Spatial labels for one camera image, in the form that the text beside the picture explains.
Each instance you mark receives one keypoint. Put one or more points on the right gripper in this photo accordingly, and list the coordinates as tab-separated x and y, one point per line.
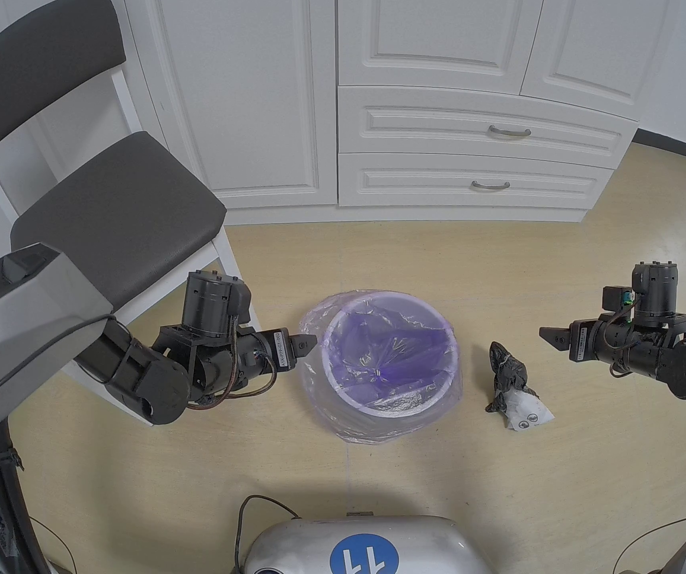
600	338

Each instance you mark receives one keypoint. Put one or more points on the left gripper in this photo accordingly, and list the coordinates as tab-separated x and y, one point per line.
259	347

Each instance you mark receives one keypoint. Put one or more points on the purple plastic bag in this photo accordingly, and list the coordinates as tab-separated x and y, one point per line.
319	392

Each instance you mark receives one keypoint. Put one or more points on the black plastic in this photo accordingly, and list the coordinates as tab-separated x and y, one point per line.
507	368

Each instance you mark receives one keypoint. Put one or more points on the white printed wrapper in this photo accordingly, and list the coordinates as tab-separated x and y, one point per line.
528	413

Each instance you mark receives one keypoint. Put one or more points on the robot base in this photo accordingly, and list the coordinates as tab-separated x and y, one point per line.
366	541

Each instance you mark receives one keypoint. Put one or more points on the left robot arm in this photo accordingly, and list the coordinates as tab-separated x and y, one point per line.
38	320

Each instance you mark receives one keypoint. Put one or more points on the white trash bin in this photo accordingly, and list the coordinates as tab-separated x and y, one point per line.
390	411

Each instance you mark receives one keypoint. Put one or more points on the white chair grey cushions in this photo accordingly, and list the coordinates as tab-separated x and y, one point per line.
115	213

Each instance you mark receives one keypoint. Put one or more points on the white wardrobe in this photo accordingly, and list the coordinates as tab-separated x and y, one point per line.
438	51

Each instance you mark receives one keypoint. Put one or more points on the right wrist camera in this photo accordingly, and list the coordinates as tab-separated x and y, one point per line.
616	298

